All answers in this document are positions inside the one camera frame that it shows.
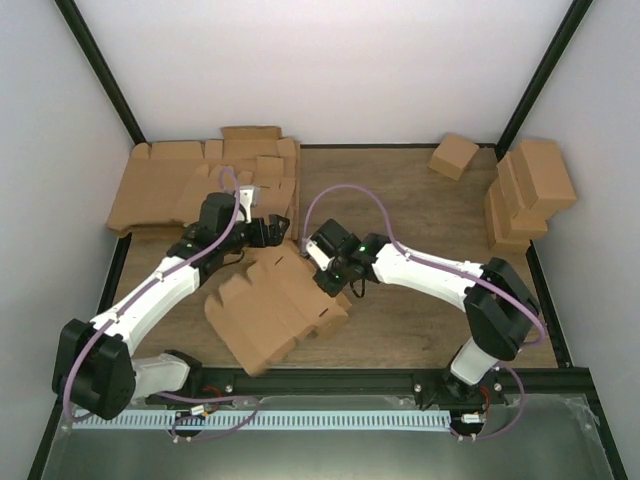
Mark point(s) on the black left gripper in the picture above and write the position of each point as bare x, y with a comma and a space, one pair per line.
276, 237

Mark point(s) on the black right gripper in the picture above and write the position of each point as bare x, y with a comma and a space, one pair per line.
332, 287

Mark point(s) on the brown cardboard box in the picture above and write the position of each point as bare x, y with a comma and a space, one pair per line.
264, 313

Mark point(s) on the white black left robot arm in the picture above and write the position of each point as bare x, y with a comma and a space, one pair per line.
95, 368

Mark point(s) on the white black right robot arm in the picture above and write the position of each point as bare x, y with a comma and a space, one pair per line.
499, 307

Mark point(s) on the folded brown box tilted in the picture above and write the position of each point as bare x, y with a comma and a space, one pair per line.
452, 156

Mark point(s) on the lower folded brown box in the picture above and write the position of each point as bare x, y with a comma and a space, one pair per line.
495, 221

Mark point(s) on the top folded brown box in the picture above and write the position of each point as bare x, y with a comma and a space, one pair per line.
543, 178

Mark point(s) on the stack of flat cardboard blanks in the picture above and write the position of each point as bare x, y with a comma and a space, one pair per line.
165, 183

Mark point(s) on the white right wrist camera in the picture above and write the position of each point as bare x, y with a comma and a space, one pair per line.
316, 255

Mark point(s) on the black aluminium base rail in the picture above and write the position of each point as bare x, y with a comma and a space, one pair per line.
314, 382

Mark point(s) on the light blue slotted cable duct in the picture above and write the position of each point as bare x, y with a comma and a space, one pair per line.
274, 420

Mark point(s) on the black left frame post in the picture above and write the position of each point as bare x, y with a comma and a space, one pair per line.
85, 39

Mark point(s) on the black frame post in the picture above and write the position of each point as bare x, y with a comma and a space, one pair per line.
560, 41
85, 39

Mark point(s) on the black right frame post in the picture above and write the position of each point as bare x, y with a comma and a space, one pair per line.
560, 41

